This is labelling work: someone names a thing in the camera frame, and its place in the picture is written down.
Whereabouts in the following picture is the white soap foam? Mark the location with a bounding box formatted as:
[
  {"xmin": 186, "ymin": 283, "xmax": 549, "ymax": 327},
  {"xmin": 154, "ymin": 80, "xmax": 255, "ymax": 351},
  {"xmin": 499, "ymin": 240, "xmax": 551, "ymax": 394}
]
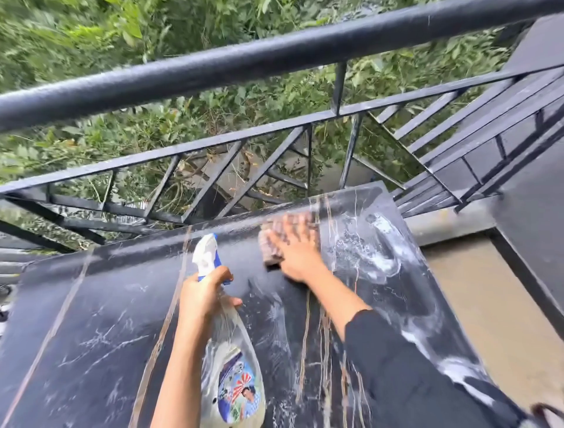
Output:
[{"xmin": 328, "ymin": 212, "xmax": 501, "ymax": 408}]

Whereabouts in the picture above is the person's left forearm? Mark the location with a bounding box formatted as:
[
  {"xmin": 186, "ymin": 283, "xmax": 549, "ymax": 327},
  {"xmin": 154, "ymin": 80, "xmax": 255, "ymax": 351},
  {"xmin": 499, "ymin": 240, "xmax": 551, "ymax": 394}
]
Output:
[{"xmin": 150, "ymin": 318, "xmax": 213, "ymax": 428}]

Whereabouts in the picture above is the green foliage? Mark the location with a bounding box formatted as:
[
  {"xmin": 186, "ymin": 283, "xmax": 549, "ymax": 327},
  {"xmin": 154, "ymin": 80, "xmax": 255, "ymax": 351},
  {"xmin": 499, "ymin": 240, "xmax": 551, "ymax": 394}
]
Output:
[{"xmin": 0, "ymin": 0, "xmax": 529, "ymax": 250}]

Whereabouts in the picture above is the pinkish brown scrub sponge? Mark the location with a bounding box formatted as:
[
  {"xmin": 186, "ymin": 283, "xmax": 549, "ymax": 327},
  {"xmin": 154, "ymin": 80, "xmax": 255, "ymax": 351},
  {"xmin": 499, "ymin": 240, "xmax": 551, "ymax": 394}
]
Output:
[{"xmin": 258, "ymin": 212, "xmax": 320, "ymax": 268}]

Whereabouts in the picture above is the person's right forearm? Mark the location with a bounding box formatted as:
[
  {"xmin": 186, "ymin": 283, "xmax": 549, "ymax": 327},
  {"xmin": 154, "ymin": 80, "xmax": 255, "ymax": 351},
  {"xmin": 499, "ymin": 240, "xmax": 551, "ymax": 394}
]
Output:
[{"xmin": 304, "ymin": 266, "xmax": 538, "ymax": 428}]

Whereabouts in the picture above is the clear spray bottle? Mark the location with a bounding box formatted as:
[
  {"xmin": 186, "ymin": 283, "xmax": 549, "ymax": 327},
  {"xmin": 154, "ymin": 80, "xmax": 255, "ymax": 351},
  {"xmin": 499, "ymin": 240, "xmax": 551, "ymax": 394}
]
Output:
[{"xmin": 192, "ymin": 233, "xmax": 267, "ymax": 428}]

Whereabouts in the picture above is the person's right hand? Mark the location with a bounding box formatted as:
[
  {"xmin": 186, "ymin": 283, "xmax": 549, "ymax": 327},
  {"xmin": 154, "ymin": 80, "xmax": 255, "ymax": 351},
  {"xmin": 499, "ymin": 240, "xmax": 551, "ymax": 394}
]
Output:
[{"xmin": 265, "ymin": 213, "xmax": 328, "ymax": 284}]

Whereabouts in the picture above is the person's left hand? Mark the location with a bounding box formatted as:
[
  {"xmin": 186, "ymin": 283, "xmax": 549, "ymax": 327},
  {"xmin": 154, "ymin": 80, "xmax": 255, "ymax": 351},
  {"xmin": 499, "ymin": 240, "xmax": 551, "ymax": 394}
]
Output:
[{"xmin": 178, "ymin": 266, "xmax": 243, "ymax": 330}]

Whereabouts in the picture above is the black metal railing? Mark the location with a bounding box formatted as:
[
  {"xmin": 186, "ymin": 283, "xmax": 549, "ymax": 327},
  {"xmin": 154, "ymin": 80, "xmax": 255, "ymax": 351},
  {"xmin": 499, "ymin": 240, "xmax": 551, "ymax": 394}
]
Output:
[{"xmin": 0, "ymin": 0, "xmax": 564, "ymax": 265}]

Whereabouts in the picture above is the black marble ledge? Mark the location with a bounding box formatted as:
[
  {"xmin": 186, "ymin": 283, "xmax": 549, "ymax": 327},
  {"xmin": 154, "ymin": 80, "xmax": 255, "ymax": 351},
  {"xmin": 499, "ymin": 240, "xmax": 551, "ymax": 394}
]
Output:
[{"xmin": 0, "ymin": 182, "xmax": 498, "ymax": 428}]

